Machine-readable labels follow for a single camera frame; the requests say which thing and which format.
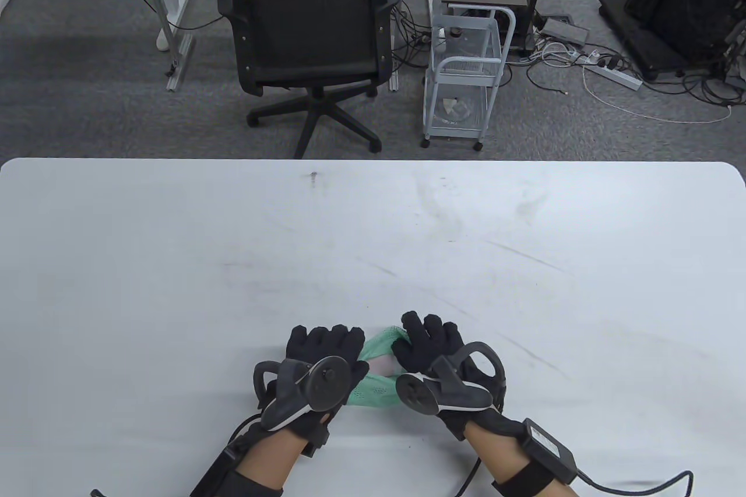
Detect person's right hand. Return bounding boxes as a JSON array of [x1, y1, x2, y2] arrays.
[[392, 312, 528, 442]]

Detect person's left hand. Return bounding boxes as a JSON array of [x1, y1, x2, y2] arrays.
[[256, 325, 370, 458]]

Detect green mesh toiletry bag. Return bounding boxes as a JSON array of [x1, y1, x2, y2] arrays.
[[344, 327, 409, 408]]

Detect person's left forearm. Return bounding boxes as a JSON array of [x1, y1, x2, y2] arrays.
[[236, 433, 307, 497]]

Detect person's right forearm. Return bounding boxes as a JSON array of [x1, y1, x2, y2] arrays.
[[466, 424, 543, 497]]

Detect gray left hand controller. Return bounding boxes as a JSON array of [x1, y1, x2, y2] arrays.
[[252, 356, 351, 432]]

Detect gray hand controller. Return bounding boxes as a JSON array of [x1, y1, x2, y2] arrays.
[[396, 342, 506, 417], [252, 356, 351, 432]]

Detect gray right hand controller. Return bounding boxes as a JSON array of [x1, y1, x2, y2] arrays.
[[396, 342, 506, 417]]

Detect black right wrist box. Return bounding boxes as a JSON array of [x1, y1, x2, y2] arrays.
[[520, 418, 579, 485]]

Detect black wrist box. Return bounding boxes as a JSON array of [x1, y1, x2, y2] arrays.
[[520, 418, 579, 485], [189, 445, 245, 497]]

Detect black left wrist box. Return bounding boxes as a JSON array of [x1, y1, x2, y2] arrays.
[[189, 445, 245, 497]]

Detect crumpled clear plastic wrap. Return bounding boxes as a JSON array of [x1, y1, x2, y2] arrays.
[[440, 98, 477, 125]]

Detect black mesh office chair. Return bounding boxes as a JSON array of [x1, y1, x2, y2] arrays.
[[216, 0, 403, 160]]

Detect aluminium floor profile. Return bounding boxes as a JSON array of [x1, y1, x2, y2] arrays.
[[166, 31, 196, 93]]

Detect white power strip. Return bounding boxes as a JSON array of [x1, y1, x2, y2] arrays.
[[574, 51, 643, 91]]

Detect gray adapter box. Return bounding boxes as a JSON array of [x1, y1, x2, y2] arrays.
[[541, 18, 588, 46]]

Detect black equipment cart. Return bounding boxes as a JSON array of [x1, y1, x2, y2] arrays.
[[599, 0, 746, 83]]

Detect black left glove cable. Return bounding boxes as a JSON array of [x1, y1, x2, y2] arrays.
[[227, 413, 263, 451]]

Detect black glove cable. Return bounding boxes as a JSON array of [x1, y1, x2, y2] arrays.
[[227, 413, 263, 451], [452, 456, 481, 497]]

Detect black right glove cable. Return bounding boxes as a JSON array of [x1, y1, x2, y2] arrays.
[[452, 456, 481, 497]]

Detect black left forearm strap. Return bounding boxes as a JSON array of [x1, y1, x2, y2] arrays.
[[224, 471, 286, 497]]

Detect black forearm strap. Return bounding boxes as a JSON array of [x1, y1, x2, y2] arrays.
[[491, 462, 554, 497], [224, 471, 286, 497]]

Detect black right forearm strap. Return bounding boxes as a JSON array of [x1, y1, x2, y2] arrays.
[[491, 462, 554, 497]]

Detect aluminium post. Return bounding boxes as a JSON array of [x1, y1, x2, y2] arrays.
[[389, 0, 406, 93]]

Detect black braided cable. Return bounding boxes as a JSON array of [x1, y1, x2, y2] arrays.
[[574, 471, 695, 497]]

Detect white rolling wire cart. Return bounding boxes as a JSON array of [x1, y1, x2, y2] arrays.
[[422, 0, 517, 151]]

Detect white floor cable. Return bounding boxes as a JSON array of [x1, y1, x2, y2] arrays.
[[583, 63, 733, 125]]

